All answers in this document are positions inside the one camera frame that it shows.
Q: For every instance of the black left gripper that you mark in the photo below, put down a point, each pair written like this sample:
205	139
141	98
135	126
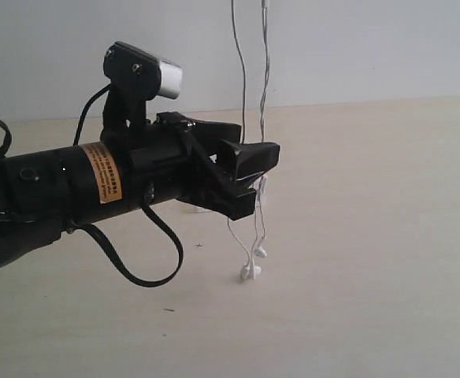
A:
178	156

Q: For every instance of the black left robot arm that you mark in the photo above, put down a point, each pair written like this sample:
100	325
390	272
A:
48	193

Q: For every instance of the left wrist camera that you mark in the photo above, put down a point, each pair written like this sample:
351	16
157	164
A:
135	78

